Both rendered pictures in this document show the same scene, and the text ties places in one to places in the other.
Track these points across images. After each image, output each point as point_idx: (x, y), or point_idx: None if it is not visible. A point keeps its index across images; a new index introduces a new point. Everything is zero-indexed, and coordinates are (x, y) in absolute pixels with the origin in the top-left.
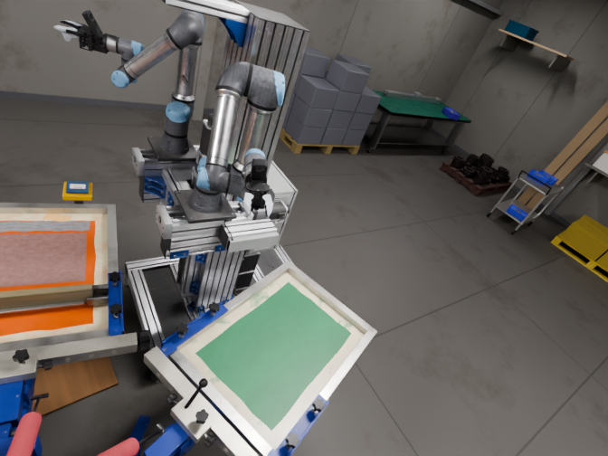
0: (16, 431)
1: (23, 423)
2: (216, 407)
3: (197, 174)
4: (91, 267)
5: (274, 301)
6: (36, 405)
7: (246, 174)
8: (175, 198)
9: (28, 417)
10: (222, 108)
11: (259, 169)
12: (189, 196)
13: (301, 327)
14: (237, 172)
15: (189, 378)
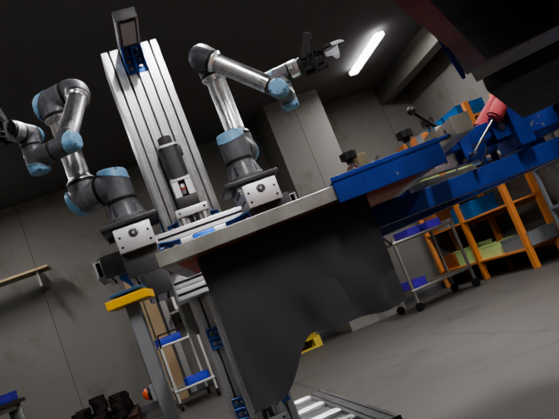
0: (488, 106)
1: (482, 110)
2: (460, 171)
3: (234, 143)
4: None
5: None
6: None
7: (295, 62)
8: (216, 218)
9: (477, 117)
10: (229, 58)
11: (310, 36)
12: (242, 174)
13: None
14: (245, 132)
15: (437, 179)
